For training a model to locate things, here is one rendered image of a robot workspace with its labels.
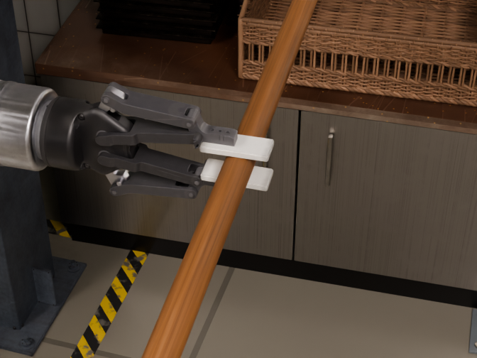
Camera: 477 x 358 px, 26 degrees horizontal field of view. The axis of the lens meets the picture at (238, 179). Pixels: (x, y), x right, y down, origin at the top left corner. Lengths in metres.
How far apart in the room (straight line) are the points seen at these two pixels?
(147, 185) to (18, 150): 0.14
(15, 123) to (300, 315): 1.56
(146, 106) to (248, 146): 0.11
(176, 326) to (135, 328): 1.65
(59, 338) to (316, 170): 0.73
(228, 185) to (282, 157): 1.33
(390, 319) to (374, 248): 0.20
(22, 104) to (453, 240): 1.50
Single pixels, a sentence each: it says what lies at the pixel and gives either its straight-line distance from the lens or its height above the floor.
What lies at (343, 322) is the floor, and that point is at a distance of 2.53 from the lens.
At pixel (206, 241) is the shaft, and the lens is 0.94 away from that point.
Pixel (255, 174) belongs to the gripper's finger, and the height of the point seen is 1.18.
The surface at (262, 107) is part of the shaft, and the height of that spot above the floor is 1.21.
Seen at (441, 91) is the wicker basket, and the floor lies 0.61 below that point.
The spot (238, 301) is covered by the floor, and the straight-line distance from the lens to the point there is 2.56.
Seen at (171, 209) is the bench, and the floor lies 0.20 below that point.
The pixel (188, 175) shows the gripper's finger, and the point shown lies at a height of 1.17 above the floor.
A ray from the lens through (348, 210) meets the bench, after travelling 2.39.
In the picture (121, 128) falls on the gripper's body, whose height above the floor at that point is 1.22.
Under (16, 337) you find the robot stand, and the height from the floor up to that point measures 0.01.
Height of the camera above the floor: 1.84
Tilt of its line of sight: 39 degrees down
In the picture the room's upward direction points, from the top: straight up
